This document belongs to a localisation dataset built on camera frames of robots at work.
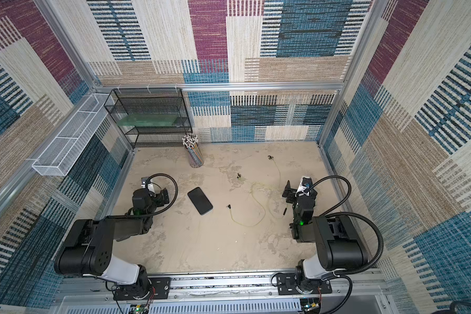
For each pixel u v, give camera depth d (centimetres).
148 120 97
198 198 98
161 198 81
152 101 102
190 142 96
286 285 73
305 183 76
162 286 74
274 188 102
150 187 83
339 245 45
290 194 82
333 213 56
